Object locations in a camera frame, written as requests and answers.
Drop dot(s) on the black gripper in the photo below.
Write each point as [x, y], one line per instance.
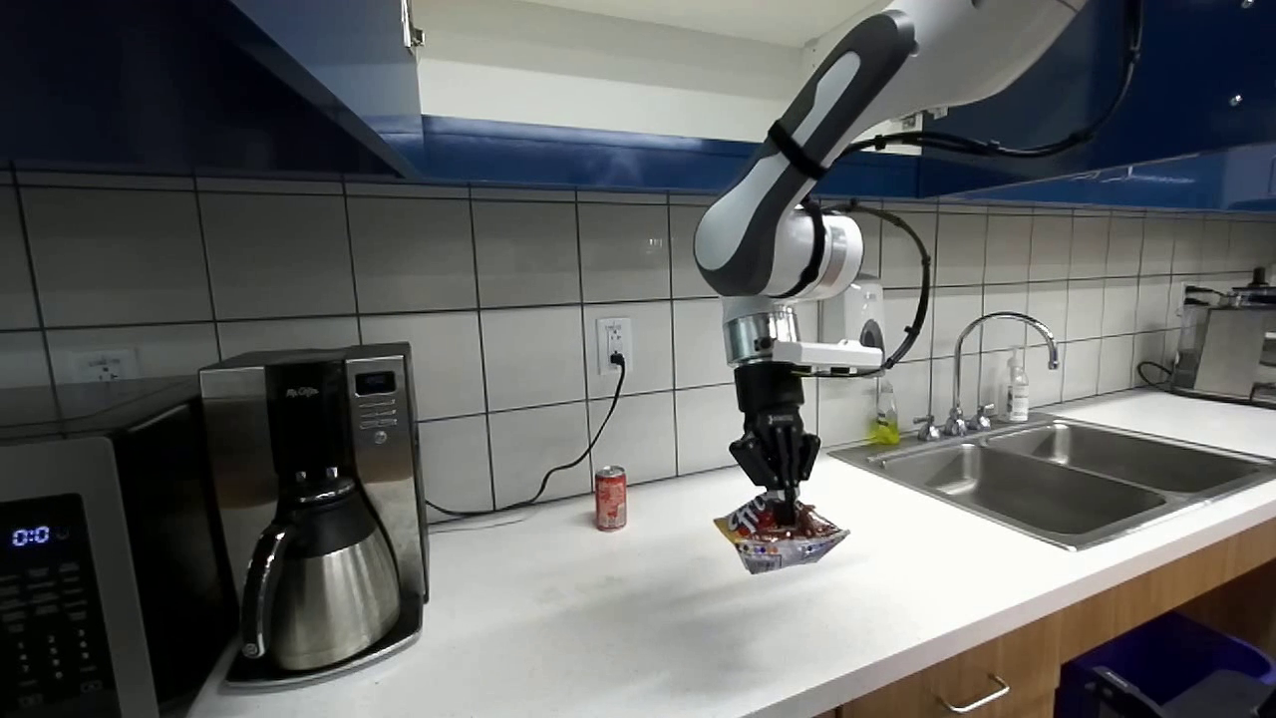
[774, 443]

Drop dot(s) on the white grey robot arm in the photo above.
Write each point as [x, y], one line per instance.
[764, 246]

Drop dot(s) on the wooden lower cabinet drawers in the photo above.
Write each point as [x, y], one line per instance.
[1017, 673]

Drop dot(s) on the blue upper cabinet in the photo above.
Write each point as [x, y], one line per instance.
[1141, 101]

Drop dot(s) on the open blue cabinet door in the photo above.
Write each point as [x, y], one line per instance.
[358, 60]

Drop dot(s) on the yellow dish soap bottle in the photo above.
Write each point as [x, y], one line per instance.
[885, 419]

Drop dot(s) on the red soda can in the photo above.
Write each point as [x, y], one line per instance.
[613, 501]

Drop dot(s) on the chrome gooseneck faucet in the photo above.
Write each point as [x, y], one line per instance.
[979, 371]

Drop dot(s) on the white hand soap bottle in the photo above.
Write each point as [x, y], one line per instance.
[1017, 391]

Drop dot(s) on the stainless steel double sink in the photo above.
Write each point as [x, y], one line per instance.
[1071, 484]

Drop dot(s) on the blue bin under counter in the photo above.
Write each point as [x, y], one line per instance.
[1169, 667]

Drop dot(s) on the steel coffee carafe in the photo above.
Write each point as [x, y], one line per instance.
[322, 585]

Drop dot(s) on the black steel coffee maker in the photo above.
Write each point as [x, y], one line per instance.
[308, 419]

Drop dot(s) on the steel appliance far right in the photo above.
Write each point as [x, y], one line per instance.
[1225, 346]

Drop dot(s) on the black microwave oven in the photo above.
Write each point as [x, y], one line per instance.
[114, 576]

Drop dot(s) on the white wall soap dispenser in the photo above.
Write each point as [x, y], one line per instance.
[859, 318]

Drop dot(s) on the white wall outlet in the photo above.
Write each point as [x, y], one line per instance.
[617, 339]

